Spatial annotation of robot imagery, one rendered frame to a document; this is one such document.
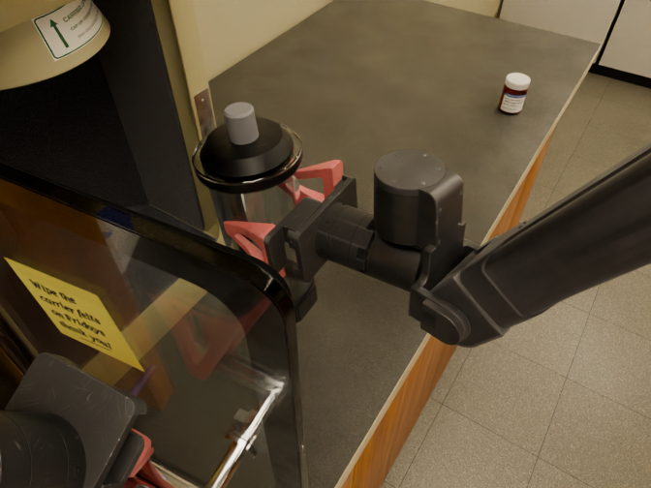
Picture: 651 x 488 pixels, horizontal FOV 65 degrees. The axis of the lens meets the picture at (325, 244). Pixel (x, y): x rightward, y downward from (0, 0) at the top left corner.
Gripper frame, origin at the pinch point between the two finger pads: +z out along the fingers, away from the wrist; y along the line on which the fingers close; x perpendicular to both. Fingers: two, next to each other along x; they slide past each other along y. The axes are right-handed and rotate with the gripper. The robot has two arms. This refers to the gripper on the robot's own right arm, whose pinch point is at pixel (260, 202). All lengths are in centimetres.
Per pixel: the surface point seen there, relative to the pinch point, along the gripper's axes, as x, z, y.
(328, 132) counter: 20, 20, -42
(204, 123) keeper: -4.5, 10.8, -4.7
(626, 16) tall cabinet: 80, -5, -286
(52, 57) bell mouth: -17.8, 11.3, 8.7
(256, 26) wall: 13, 56, -66
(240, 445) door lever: -2.6, -16.8, 22.4
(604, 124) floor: 117, -14, -240
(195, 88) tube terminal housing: -9.0, 10.5, -4.4
